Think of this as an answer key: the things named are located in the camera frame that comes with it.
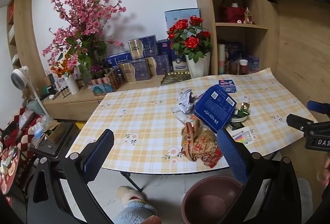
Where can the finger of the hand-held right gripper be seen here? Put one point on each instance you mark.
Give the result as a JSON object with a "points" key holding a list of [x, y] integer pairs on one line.
{"points": [[318, 106], [296, 122]]}

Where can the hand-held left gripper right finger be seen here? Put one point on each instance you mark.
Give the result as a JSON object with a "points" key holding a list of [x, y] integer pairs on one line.
{"points": [[232, 155]]}

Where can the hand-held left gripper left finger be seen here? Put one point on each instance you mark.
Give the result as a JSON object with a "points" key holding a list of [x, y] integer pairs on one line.
{"points": [[99, 153]]}

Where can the white card with coloured stripes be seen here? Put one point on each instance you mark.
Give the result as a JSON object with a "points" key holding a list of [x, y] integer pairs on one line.
{"points": [[243, 135]]}

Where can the black packet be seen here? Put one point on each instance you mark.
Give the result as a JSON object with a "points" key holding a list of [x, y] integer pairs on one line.
{"points": [[235, 126]]}

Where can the brown paper bag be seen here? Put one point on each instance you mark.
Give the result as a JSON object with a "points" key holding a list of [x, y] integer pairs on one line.
{"points": [[198, 144]]}

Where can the green gold foil wrapper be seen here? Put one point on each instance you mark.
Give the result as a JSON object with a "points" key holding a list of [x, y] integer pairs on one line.
{"points": [[243, 109]]}

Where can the large blue cardboard box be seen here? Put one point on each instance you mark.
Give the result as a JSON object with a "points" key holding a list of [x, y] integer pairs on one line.
{"points": [[214, 107]]}

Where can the maroon plastic bucket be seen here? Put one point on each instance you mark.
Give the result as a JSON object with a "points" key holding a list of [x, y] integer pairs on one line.
{"points": [[206, 203]]}

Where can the clear plastic wrapper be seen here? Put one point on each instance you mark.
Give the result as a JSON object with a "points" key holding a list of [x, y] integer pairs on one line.
{"points": [[181, 115]]}

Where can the small blue cardboard box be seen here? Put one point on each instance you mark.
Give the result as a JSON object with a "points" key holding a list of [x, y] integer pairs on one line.
{"points": [[228, 85]]}

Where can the silver foil wrapper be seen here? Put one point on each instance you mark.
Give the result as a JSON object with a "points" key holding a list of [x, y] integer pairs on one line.
{"points": [[186, 100]]}

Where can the person's right hand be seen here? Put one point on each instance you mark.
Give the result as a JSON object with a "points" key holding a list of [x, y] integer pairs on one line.
{"points": [[324, 173]]}

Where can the person's left hand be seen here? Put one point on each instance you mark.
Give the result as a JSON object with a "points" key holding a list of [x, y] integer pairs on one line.
{"points": [[152, 220]]}

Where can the black side table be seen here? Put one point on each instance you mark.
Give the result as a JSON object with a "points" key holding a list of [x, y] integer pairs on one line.
{"points": [[56, 146]]}

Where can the beige fluffy slipper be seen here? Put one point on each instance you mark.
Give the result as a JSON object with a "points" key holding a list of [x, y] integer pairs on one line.
{"points": [[126, 193]]}

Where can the low wooden cabinet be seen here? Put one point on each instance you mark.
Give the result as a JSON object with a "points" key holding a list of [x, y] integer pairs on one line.
{"points": [[74, 105]]}

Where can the yellow plaid floral tablecloth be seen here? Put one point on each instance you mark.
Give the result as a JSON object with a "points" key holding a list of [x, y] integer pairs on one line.
{"points": [[144, 120]]}

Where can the teal ornament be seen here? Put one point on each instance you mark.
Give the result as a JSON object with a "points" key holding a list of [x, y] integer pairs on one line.
{"points": [[101, 90]]}

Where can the clear plastic bag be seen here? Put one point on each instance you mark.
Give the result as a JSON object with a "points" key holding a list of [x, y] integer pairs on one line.
{"points": [[41, 124]]}

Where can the row of small bottles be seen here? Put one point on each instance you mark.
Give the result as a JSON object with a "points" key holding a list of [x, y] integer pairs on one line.
{"points": [[61, 92]]}

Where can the white bottle vase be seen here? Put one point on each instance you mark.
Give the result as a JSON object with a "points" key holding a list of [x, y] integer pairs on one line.
{"points": [[72, 84]]}

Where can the red paper cup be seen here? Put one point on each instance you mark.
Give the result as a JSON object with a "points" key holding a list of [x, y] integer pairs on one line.
{"points": [[243, 68]]}

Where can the red argyle blanket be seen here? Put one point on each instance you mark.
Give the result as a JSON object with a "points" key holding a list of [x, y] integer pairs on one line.
{"points": [[23, 133]]}

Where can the purple artificial flowers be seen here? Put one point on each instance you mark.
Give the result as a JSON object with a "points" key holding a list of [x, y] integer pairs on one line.
{"points": [[96, 70]]}

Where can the brown teddy figure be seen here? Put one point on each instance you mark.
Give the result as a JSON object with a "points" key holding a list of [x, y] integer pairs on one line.
{"points": [[233, 66]]}

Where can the blue and gold gift box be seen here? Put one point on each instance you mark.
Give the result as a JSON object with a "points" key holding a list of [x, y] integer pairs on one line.
{"points": [[143, 47], [159, 65], [135, 71]]}

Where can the red printed tray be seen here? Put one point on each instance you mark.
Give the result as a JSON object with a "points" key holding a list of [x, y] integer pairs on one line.
{"points": [[9, 169]]}

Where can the orange artificial flowers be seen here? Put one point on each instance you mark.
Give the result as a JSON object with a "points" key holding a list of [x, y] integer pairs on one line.
{"points": [[59, 69]]}

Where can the dark blue printed box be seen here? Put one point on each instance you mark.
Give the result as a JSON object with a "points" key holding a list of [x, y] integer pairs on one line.
{"points": [[235, 49]]}

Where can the white square vase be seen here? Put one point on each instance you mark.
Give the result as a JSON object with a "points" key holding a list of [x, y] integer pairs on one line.
{"points": [[198, 66]]}

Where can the gold leaf tray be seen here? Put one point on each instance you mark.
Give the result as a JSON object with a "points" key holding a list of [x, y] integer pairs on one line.
{"points": [[175, 78]]}

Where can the flat blue box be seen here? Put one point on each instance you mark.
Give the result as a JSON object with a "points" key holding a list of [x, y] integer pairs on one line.
{"points": [[118, 58]]}

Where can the stack of pastel cups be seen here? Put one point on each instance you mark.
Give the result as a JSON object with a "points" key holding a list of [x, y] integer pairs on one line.
{"points": [[221, 58]]}

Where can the white and blue carton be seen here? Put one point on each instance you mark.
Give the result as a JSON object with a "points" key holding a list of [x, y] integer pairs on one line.
{"points": [[180, 64]]}

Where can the white desk fan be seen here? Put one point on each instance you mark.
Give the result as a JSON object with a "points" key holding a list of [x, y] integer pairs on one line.
{"points": [[19, 78]]}

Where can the small gold bottle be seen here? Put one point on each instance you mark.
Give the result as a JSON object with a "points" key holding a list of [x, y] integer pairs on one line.
{"points": [[247, 17]]}

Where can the red rose bouquet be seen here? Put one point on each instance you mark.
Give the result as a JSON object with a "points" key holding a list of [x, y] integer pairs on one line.
{"points": [[190, 38]]}

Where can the red basket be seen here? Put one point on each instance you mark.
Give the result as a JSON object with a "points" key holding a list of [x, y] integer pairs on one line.
{"points": [[232, 13]]}

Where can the pink artificial blossom branches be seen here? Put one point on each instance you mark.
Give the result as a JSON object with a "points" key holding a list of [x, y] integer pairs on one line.
{"points": [[80, 20]]}

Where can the wooden shelf unit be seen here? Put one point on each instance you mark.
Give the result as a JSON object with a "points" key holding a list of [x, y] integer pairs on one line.
{"points": [[206, 7]]}

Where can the tall pale blue box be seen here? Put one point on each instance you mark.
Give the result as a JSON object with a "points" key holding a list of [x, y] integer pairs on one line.
{"points": [[178, 16]]}

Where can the black folding table frame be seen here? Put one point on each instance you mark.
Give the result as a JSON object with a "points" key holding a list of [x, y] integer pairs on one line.
{"points": [[132, 182]]}

